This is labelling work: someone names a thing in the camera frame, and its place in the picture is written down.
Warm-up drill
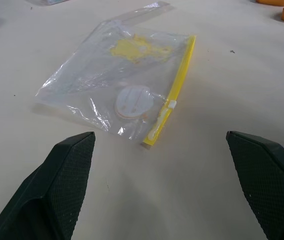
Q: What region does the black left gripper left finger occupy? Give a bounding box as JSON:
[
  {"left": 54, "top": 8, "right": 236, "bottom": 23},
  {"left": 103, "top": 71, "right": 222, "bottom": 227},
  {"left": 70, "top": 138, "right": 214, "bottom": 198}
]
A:
[{"left": 0, "top": 131, "right": 96, "bottom": 240}]

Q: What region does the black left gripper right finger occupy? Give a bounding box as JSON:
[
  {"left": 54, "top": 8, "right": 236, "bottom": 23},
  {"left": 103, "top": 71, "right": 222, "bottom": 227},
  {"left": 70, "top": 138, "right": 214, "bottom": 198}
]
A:
[{"left": 226, "top": 130, "right": 284, "bottom": 240}]

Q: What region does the clear zip bag yellow zipper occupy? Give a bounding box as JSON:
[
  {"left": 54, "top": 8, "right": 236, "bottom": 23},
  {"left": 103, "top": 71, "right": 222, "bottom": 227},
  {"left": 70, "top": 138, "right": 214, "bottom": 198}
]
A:
[{"left": 33, "top": 19, "right": 198, "bottom": 151}]

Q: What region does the orange-brown curved object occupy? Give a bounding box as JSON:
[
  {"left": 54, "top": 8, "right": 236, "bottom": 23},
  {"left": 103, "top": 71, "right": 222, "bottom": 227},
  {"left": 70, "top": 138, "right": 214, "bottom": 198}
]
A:
[{"left": 255, "top": 0, "right": 284, "bottom": 7}]

